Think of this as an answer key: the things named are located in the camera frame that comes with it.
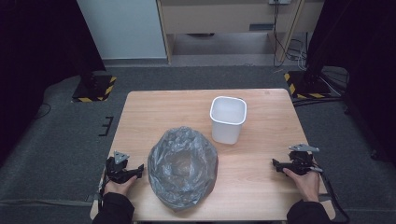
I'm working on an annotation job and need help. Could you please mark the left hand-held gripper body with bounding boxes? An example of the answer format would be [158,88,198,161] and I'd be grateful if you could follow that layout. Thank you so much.
[105,150,138,185]

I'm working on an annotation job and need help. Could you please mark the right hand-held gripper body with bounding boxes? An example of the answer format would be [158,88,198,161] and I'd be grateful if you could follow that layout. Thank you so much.
[280,143,324,176]

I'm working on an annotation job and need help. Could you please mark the grey plastic trash bag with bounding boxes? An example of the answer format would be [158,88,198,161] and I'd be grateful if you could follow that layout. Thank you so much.
[147,125,219,212]

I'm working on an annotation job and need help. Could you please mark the white plastic trash bin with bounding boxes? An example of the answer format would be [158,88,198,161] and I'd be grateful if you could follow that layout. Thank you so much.
[209,95,248,146]

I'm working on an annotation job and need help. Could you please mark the person's left hand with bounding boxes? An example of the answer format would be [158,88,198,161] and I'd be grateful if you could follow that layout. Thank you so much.
[103,175,138,197]

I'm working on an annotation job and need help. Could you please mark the person's right hand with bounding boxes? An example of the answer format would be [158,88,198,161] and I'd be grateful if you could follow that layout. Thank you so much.
[282,167,321,203]

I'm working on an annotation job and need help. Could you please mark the striped stand base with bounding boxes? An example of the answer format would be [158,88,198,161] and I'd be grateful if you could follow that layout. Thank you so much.
[72,72,118,103]
[283,70,332,100]

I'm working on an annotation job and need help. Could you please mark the black curtain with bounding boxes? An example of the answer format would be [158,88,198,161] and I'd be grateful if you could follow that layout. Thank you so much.
[305,0,396,162]
[0,0,106,166]

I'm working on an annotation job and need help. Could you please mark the white cabinet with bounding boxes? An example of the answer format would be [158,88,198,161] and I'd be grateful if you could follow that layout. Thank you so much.
[77,0,168,61]

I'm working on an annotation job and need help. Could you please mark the wooden desk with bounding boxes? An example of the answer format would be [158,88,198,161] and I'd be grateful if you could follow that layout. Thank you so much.
[156,0,326,65]

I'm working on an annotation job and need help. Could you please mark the black cable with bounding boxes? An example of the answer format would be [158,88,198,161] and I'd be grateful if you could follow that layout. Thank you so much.
[97,169,108,216]
[320,171,351,224]

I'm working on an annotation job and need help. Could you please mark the black hanging cables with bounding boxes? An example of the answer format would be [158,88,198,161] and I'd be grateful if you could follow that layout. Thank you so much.
[272,0,309,70]

